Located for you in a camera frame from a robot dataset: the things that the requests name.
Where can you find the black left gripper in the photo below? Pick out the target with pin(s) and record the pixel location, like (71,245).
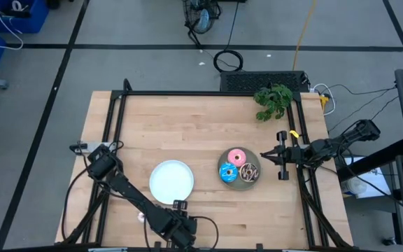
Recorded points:
(177,227)

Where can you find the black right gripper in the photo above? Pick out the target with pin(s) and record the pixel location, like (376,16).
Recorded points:
(294,154)

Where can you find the large chocolate frosted donut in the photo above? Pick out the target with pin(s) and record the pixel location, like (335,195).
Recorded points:
(254,178)

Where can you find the large pink frosted donut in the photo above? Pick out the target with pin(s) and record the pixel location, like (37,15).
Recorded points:
(232,154)

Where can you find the small white pink donut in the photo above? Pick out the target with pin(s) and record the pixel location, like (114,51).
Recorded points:
(140,217)

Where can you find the large blue frosted donut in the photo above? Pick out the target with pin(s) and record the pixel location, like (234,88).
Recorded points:
(223,167)

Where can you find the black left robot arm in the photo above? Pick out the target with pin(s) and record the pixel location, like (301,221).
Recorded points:
(128,190)

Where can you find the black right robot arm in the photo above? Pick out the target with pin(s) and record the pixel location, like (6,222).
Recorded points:
(359,131)

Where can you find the grey round plate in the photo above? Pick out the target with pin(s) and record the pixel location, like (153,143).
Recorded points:
(255,158)

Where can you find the white round plate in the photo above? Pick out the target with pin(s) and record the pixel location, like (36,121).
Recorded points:
(171,182)

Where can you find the small yellow tag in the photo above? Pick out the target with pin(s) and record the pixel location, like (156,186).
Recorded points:
(294,133)

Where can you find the green potted plant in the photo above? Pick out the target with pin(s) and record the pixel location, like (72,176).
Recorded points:
(275,99)

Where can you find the yellow power plug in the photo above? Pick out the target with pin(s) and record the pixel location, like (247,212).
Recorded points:
(324,101)

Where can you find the black computer case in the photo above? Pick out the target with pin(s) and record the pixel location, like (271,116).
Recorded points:
(257,82)

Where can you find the silver metal bar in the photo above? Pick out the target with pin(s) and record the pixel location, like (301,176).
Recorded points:
(107,250)

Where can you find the clear plastic cup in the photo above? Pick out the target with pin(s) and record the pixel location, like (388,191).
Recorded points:
(357,185)

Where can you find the white paper sheet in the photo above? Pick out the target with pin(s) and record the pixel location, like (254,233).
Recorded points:
(373,175)

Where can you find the black desk beam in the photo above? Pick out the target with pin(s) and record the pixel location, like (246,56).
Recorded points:
(380,157)

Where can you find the black floor fan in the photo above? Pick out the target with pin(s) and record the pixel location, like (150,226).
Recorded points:
(201,17)

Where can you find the black frame hook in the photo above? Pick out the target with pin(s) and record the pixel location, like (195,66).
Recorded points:
(157,246)
(127,85)
(259,247)

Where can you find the black aluminium table frame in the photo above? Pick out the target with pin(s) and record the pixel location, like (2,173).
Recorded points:
(205,93)

